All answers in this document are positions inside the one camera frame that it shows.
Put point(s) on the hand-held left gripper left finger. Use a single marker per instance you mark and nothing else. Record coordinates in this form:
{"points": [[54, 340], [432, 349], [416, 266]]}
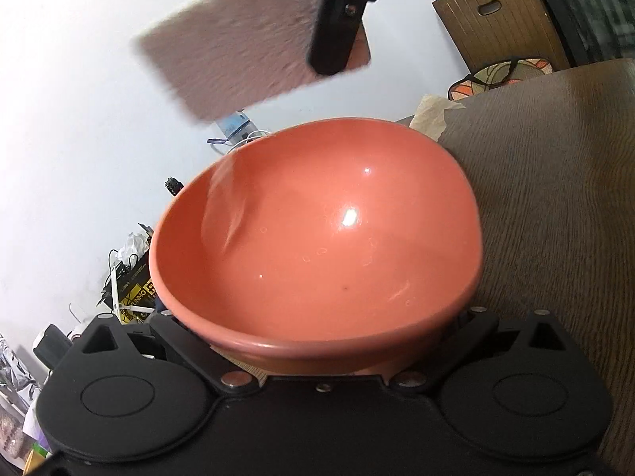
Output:
{"points": [[191, 344]]}

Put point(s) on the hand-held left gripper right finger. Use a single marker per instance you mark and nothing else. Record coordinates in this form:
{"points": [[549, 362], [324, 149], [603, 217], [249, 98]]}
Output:
{"points": [[471, 342]]}

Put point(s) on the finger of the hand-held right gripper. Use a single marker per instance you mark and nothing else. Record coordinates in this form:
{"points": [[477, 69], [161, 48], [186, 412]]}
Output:
{"points": [[335, 29]]}

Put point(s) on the beige wiping tissue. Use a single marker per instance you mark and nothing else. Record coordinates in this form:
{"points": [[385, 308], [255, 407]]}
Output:
{"points": [[233, 44]]}

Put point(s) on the beige paper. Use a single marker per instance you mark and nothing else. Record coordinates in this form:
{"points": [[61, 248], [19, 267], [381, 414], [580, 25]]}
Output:
{"points": [[434, 114]]}

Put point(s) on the pink footed bowl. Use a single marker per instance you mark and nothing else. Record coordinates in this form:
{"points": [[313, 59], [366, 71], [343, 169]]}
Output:
{"points": [[322, 233]]}

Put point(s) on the black yellow box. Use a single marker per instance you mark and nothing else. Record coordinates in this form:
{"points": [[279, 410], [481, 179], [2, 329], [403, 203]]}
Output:
{"points": [[134, 287]]}

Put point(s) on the white plastic stick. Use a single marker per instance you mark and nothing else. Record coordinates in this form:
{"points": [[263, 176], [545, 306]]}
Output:
{"points": [[115, 287]]}

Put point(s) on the white crumpled tissue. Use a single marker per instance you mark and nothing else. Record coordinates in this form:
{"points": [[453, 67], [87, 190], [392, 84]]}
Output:
{"points": [[133, 244]]}

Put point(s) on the blue grey water bottle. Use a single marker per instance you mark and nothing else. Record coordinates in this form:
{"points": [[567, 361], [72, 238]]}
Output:
{"points": [[235, 126]]}

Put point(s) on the small black gadget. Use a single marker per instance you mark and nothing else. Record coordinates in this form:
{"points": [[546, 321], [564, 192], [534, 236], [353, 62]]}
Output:
{"points": [[172, 186]]}

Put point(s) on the brown wooden chair back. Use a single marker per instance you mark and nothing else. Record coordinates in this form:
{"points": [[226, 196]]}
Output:
{"points": [[501, 15]]}

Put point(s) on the orange printed cushion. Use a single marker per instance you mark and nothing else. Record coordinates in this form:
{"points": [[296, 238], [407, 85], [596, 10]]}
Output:
{"points": [[496, 77]]}

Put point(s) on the silver foil bag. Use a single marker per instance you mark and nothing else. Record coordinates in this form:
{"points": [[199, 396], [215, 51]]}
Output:
{"points": [[14, 367]]}

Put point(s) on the mottled ceramic vase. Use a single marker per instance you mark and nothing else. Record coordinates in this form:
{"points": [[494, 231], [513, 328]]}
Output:
{"points": [[10, 431]]}

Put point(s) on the dark glass door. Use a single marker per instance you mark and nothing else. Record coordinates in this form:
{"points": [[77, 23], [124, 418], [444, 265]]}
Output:
{"points": [[585, 5]]}

